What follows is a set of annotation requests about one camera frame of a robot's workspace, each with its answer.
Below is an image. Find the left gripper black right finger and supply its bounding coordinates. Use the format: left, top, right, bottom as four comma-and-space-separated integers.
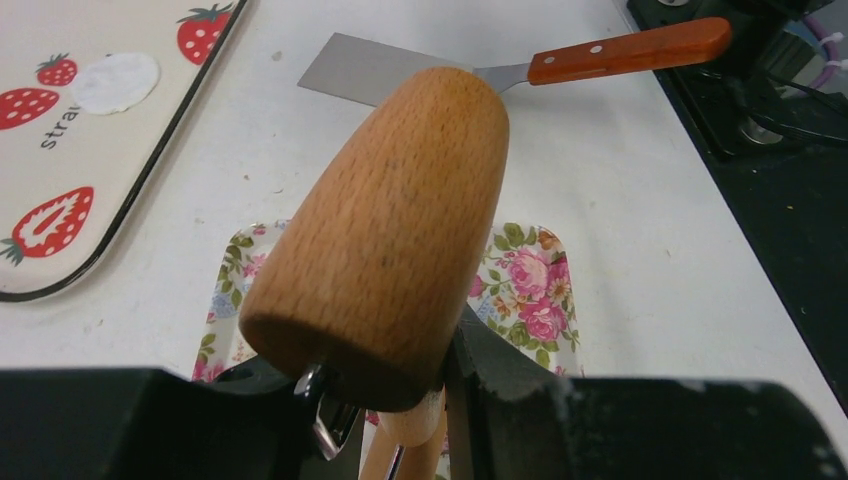
445, 308, 847, 479

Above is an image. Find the floral pattern tray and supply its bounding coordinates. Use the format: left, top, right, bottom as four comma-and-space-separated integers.
192, 220, 583, 383

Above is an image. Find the strawberry pattern tray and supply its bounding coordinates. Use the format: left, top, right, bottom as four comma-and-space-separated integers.
1, 1, 248, 303

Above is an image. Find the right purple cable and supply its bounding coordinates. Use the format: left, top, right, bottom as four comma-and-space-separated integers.
801, 14, 848, 91

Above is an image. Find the flat round dumpling wrapper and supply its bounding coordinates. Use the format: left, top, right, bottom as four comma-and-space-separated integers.
70, 52, 161, 115

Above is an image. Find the metal spatula wooden handle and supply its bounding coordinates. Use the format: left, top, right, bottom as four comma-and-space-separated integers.
298, 17, 732, 107

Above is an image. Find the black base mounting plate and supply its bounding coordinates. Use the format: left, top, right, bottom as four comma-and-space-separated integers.
626, 1, 847, 404

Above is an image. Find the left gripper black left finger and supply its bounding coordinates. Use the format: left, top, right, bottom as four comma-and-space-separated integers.
1, 358, 327, 479

